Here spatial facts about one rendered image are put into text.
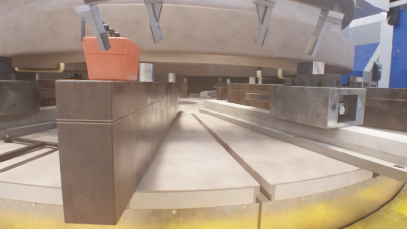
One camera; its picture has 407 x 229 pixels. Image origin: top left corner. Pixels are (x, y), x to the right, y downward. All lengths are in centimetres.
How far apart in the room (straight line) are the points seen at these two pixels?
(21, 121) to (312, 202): 183
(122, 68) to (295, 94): 102
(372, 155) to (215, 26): 104
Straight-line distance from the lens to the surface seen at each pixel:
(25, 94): 177
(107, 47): 54
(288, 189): 93
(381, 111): 243
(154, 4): 47
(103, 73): 68
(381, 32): 704
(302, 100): 133
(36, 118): 191
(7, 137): 165
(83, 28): 71
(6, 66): 186
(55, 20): 159
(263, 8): 48
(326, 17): 54
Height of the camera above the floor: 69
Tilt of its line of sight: 5 degrees down
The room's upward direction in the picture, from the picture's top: 1 degrees clockwise
